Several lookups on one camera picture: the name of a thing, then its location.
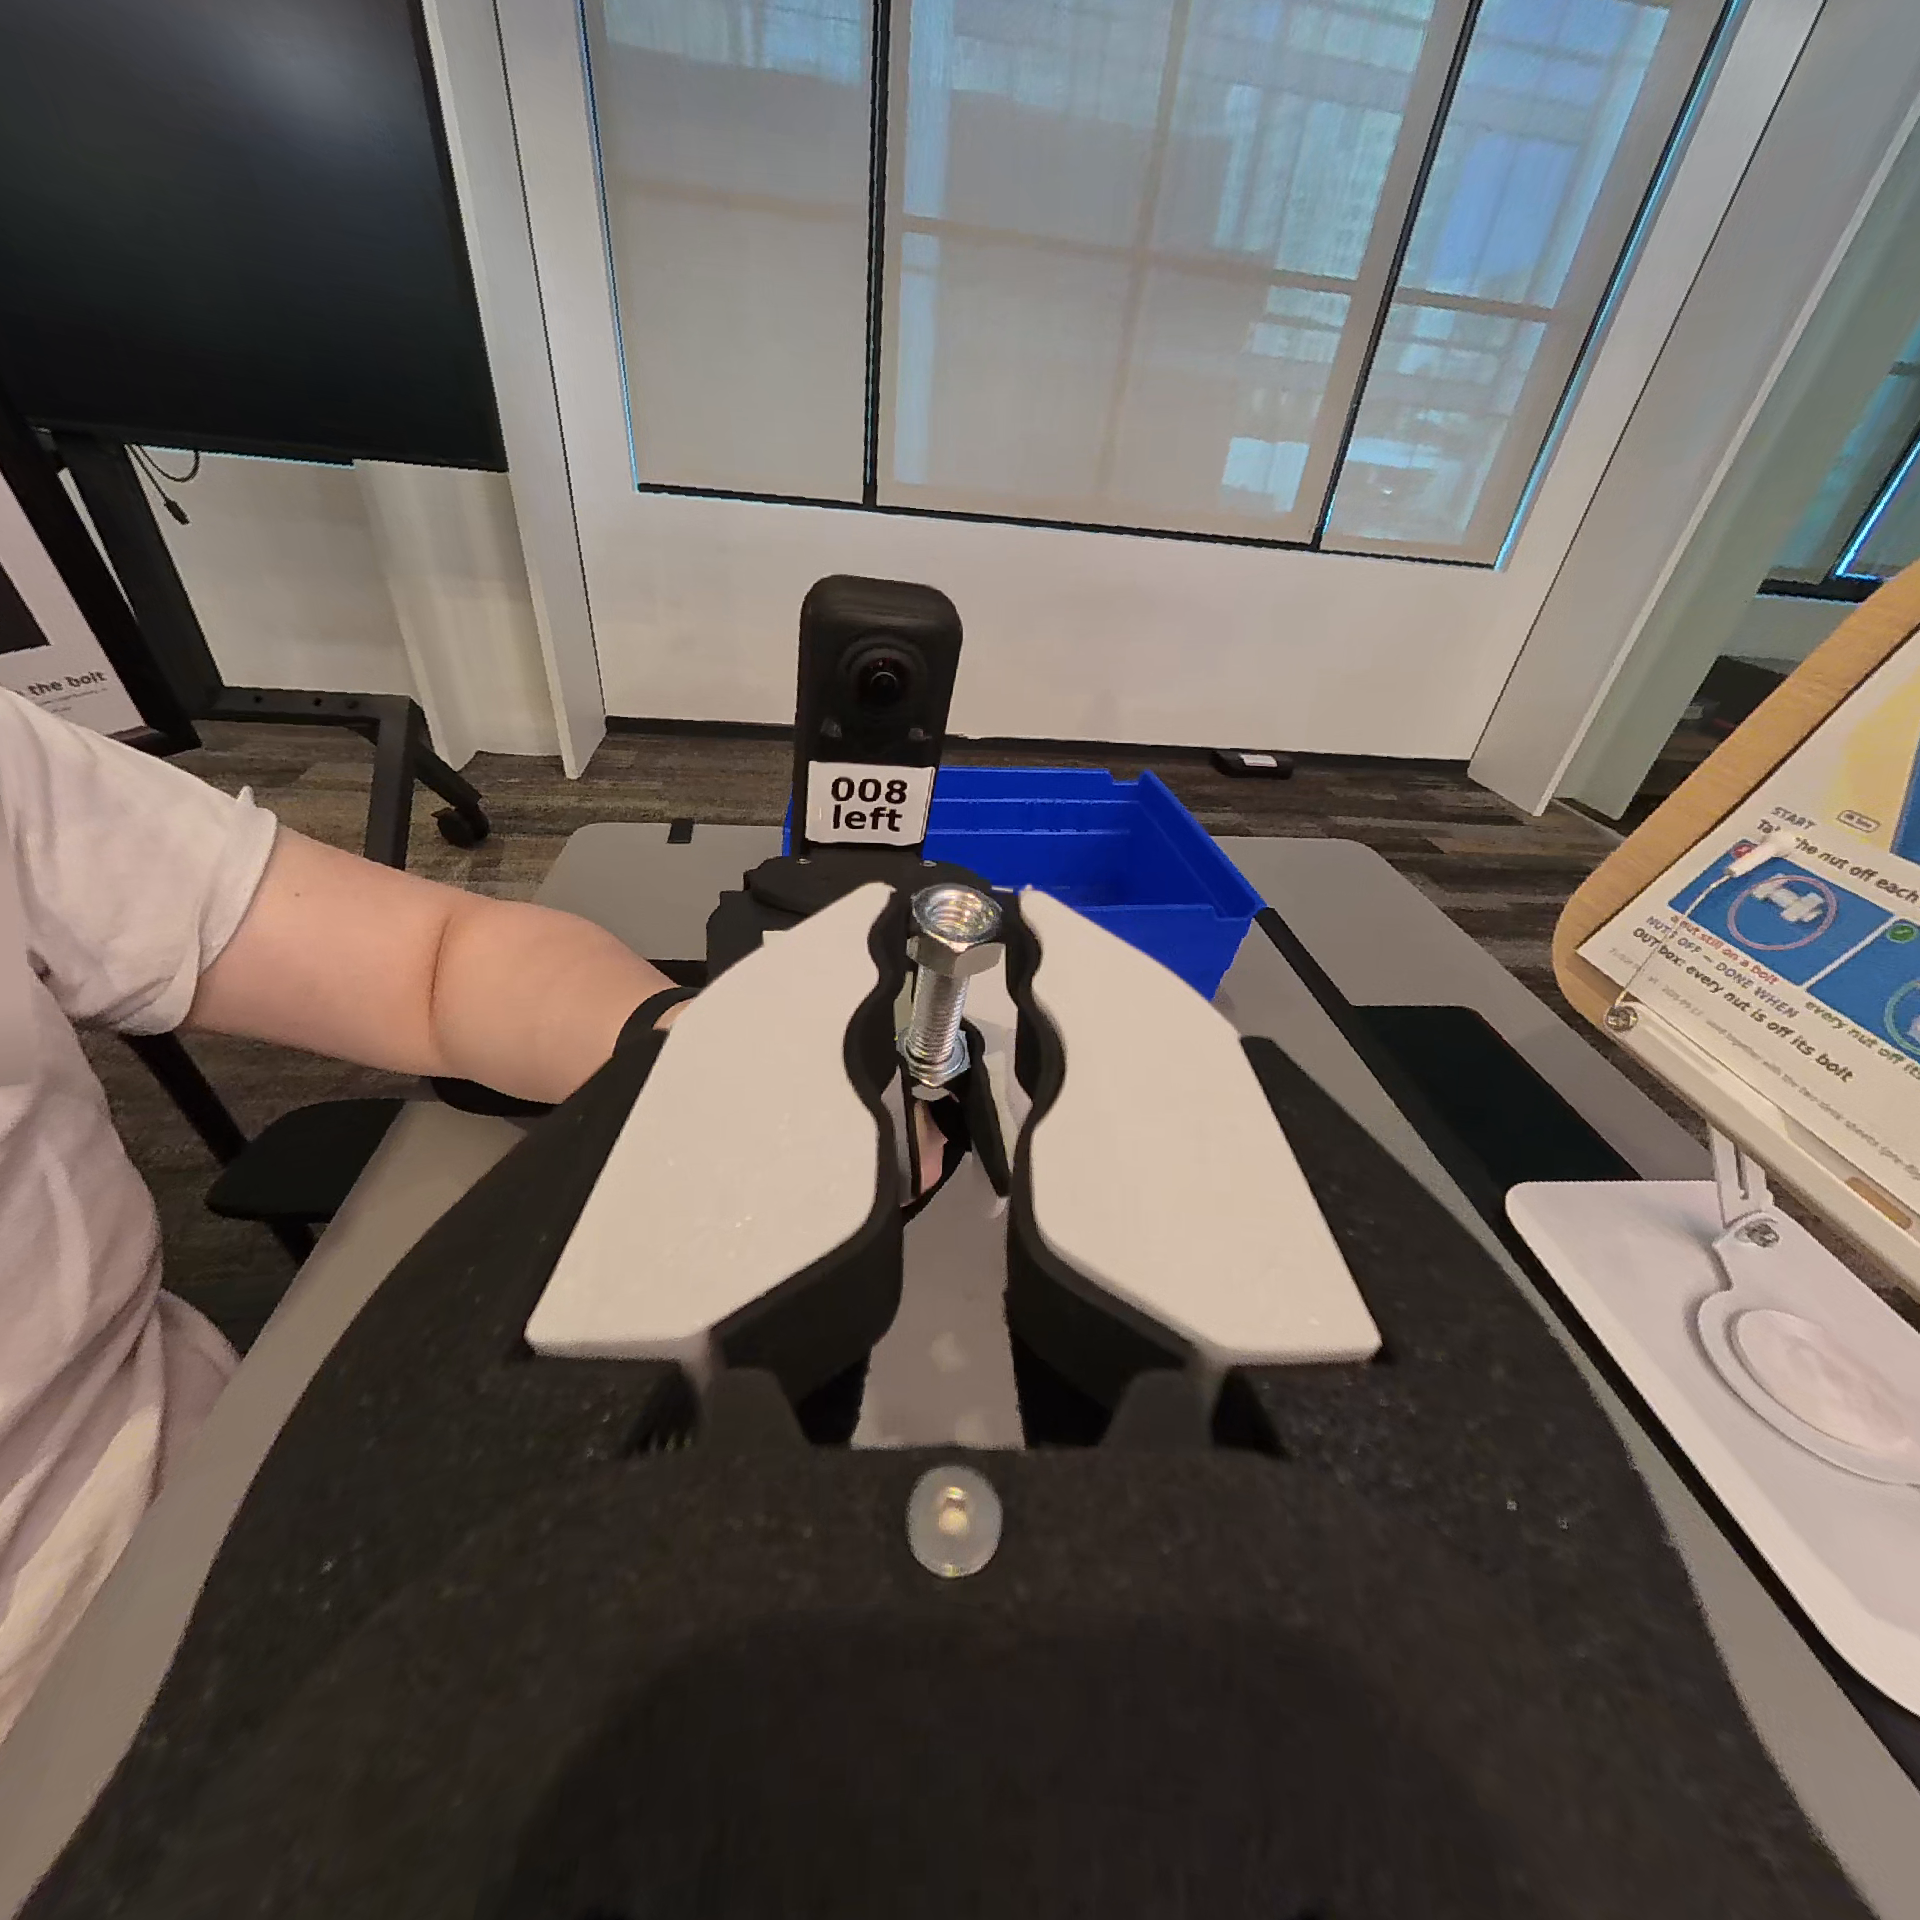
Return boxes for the printed instruction poster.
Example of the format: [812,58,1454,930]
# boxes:
[1590,637,1920,1190]

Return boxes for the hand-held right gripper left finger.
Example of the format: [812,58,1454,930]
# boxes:
[523,882,907,1449]

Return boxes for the wood and white document stand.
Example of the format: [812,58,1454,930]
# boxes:
[1507,562,1920,1728]

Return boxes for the large black wall screen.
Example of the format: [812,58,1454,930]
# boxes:
[0,0,508,474]

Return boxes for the blue plastic bin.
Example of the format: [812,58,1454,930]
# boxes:
[784,768,1263,997]

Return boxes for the silver hex bolt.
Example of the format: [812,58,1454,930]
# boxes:
[897,966,978,1090]

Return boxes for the person's light clothing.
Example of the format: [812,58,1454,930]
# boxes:
[0,695,284,1728]

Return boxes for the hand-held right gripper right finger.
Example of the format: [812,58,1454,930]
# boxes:
[1003,889,1384,1440]

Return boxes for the large glass window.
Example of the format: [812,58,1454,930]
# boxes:
[577,0,1741,570]

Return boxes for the person's left forearm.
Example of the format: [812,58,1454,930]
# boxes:
[180,823,677,1104]

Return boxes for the black metal screen stand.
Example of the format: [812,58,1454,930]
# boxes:
[47,429,488,864]

